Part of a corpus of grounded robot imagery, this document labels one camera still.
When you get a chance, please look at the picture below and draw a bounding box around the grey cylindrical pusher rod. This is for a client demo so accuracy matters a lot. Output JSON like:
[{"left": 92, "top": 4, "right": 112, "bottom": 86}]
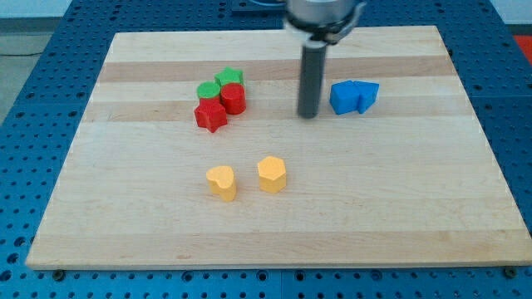
[{"left": 298, "top": 46, "right": 327, "bottom": 119}]

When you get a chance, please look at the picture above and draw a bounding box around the yellow hexagon block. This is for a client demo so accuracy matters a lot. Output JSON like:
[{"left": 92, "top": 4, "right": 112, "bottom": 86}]
[{"left": 257, "top": 156, "right": 287, "bottom": 194}]

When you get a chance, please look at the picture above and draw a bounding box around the blue cube block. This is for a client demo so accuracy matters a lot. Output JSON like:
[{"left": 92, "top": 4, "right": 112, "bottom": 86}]
[{"left": 329, "top": 81, "right": 360, "bottom": 115}]

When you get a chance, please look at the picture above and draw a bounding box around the blue pentagon block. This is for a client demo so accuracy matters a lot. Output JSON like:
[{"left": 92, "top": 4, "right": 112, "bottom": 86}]
[{"left": 353, "top": 81, "right": 379, "bottom": 114}]

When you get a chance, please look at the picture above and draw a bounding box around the green star block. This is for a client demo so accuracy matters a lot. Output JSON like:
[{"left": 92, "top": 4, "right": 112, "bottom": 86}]
[{"left": 214, "top": 66, "right": 244, "bottom": 87}]

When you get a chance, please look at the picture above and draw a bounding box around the red cylinder block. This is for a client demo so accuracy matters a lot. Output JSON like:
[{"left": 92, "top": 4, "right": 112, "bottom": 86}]
[{"left": 220, "top": 83, "right": 246, "bottom": 115}]

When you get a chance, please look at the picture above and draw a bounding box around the green cylinder block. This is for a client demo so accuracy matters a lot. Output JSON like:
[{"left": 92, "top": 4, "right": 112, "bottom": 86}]
[{"left": 196, "top": 81, "right": 221, "bottom": 103}]

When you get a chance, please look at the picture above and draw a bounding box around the red star block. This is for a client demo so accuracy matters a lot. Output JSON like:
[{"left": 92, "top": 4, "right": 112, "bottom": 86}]
[{"left": 194, "top": 100, "right": 228, "bottom": 133}]

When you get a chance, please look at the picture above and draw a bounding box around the yellow heart block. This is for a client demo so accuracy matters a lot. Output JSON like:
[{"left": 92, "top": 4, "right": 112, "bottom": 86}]
[{"left": 206, "top": 165, "right": 237, "bottom": 202}]

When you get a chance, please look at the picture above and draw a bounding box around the light wooden board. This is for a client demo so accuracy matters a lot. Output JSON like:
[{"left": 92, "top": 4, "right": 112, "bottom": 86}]
[{"left": 26, "top": 26, "right": 531, "bottom": 270}]

